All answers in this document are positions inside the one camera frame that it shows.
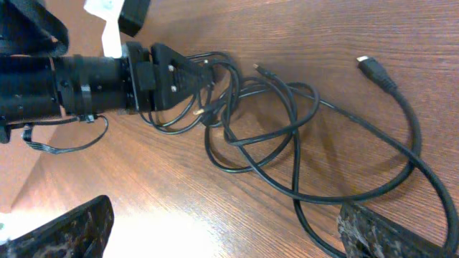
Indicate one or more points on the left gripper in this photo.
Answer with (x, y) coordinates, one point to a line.
(161, 78)

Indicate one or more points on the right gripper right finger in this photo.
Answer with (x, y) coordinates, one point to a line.
(365, 233)

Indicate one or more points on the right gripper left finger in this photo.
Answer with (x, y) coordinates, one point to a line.
(82, 232)

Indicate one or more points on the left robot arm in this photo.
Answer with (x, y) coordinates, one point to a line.
(40, 81)

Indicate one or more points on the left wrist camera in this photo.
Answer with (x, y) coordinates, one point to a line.
(121, 17)

